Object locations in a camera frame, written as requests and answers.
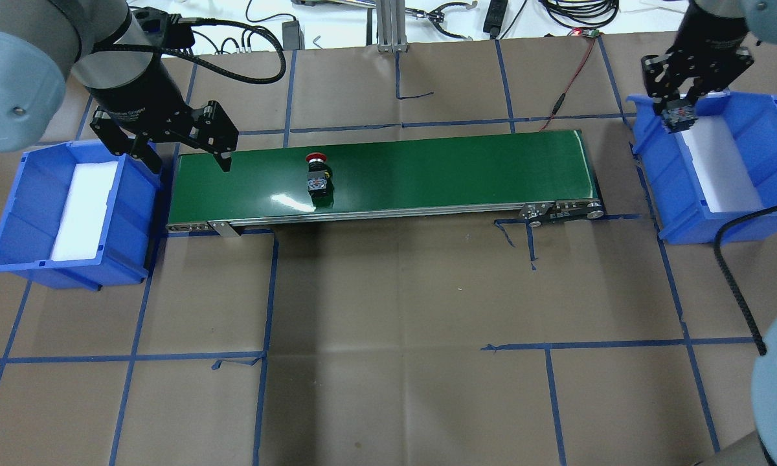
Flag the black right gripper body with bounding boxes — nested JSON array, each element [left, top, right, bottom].
[[641, 28, 755, 97]]

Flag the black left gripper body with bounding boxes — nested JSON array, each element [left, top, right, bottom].
[[81, 43, 200, 156]]

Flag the red mushroom push button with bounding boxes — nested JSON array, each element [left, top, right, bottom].
[[306, 151, 334, 199]]

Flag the yellow mushroom push button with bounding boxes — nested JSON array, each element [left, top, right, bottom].
[[660, 98, 697, 135]]

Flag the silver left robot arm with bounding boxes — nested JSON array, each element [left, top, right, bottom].
[[0, 1, 238, 172]]

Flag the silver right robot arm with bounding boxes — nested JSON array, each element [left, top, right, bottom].
[[629, 1, 777, 465]]

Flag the blue right storage bin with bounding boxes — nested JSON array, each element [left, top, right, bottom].
[[628, 91, 777, 245]]

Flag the blue storage bin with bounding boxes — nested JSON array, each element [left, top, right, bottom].
[[628, 91, 777, 245], [0, 140, 161, 290]]

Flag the blue left storage bin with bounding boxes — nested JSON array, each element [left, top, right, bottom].
[[0, 140, 161, 290]]

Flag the white foam pad left bin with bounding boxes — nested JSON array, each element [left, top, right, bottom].
[[49, 161, 117, 261]]

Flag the white foam pad bin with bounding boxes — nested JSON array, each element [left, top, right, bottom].
[[49, 161, 117, 261], [678, 115, 764, 213]]

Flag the white foam pad right bin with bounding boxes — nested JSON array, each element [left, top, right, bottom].
[[678, 115, 764, 213]]

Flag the black power adapter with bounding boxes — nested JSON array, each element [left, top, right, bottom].
[[281, 19, 305, 50]]

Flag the green conveyor belt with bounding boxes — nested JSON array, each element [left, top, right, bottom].
[[166, 130, 607, 235]]

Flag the silver reach grabber tool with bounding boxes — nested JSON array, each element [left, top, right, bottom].
[[405, 0, 480, 41]]

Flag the red black conveyor wires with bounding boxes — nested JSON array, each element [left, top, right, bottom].
[[539, 29, 603, 133]]

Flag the aluminium frame post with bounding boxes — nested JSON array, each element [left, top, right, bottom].
[[376, 0, 409, 53]]

